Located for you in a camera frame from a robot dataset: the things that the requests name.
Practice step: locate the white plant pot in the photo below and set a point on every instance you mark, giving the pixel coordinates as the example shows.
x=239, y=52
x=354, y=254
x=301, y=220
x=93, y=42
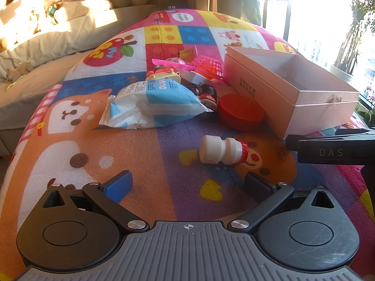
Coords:
x=341, y=74

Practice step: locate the blue white tissue packet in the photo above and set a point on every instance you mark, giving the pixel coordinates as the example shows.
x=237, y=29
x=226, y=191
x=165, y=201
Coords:
x=155, y=105

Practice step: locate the beige sofa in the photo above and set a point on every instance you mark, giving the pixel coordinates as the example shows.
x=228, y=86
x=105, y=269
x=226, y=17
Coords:
x=35, y=93

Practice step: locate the cream pillows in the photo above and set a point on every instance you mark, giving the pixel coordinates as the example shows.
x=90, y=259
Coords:
x=44, y=39

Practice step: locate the pink plastic stick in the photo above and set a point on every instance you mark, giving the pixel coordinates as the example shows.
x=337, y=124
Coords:
x=159, y=62

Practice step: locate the white bottle with red cap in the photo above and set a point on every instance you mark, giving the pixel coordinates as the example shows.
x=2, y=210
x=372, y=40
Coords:
x=216, y=149

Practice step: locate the pink cardboard box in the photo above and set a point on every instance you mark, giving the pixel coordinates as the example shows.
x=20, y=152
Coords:
x=263, y=93

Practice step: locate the green potted plant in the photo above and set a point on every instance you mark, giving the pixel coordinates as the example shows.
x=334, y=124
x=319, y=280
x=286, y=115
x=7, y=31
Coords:
x=353, y=35

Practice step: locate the pink mesh basket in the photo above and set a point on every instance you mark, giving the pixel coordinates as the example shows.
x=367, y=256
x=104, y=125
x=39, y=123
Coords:
x=209, y=62

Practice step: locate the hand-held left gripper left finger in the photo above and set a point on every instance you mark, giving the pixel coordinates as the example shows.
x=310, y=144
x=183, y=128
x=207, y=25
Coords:
x=118, y=186

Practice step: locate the colourful cartoon play mat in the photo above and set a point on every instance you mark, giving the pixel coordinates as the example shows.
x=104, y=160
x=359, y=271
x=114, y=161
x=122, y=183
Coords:
x=146, y=143

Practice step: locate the green hanging cloth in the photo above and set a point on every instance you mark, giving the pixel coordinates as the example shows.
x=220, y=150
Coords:
x=250, y=3

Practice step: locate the small plush doll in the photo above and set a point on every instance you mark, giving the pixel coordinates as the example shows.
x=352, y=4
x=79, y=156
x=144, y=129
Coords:
x=54, y=4

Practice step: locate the grey white plastic piece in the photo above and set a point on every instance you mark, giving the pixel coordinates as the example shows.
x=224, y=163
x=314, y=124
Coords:
x=190, y=77

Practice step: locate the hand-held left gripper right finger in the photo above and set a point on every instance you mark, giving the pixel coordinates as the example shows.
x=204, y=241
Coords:
x=259, y=186

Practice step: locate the red round lid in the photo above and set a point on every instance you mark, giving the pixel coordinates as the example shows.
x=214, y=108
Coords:
x=241, y=112

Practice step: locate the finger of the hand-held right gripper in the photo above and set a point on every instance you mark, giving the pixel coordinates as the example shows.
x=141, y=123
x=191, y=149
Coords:
x=354, y=132

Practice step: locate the small black red can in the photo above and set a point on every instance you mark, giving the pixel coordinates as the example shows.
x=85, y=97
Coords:
x=207, y=93

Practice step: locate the yellow orange square piece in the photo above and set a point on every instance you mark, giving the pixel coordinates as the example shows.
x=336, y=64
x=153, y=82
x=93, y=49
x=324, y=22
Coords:
x=187, y=55

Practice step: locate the yellow pink camera toy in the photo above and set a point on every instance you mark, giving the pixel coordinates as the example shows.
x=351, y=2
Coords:
x=164, y=76

